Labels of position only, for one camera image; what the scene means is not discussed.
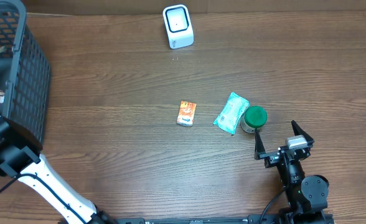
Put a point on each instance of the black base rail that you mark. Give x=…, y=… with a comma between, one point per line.
x=251, y=219

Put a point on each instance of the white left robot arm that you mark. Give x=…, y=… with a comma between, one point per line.
x=22, y=160

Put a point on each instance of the white barcode scanner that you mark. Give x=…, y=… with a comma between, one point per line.
x=178, y=26

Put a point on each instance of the teal snack packet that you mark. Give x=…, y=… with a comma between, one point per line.
x=232, y=112

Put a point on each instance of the grey plastic mesh basket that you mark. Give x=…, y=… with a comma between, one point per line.
x=25, y=72

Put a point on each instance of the green lid jar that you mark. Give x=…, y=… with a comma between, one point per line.
x=253, y=118

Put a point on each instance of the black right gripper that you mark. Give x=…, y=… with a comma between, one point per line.
x=280, y=154

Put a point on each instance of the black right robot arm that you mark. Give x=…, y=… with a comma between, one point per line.
x=306, y=195

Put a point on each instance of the orange small carton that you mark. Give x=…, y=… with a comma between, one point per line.
x=186, y=113

